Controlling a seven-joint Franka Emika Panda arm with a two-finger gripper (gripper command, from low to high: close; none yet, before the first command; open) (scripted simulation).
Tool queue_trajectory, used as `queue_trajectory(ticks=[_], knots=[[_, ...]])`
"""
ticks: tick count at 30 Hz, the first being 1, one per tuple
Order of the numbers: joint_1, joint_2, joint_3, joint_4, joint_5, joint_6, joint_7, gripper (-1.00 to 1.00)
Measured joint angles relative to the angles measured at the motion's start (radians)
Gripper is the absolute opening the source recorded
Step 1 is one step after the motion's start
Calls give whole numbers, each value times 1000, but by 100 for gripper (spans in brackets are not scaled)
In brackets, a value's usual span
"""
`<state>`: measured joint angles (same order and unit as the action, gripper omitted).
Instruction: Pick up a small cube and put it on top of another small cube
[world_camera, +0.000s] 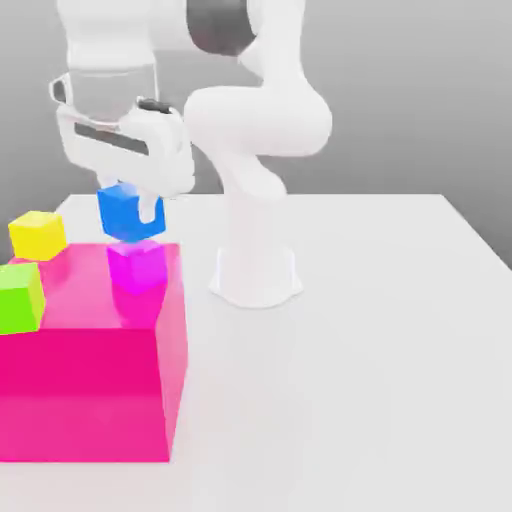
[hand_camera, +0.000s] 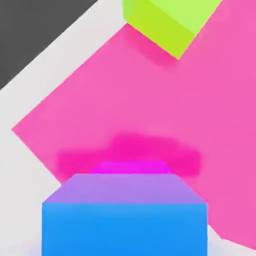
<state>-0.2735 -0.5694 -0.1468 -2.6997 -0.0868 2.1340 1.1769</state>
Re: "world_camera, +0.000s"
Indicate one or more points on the small yellow cube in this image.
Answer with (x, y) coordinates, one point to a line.
(36, 236)

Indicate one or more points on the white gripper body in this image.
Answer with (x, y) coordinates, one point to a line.
(168, 160)

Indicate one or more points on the small magenta cube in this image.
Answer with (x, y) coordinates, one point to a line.
(138, 266)

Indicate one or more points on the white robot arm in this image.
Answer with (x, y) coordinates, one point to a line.
(256, 120)

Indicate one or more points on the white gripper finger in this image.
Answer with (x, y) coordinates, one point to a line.
(146, 209)
(108, 181)

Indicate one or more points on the large pink box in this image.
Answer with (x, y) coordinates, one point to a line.
(84, 380)

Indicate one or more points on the small green cube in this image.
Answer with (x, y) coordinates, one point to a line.
(18, 298)

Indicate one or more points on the small blue cube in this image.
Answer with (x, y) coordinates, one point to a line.
(120, 216)

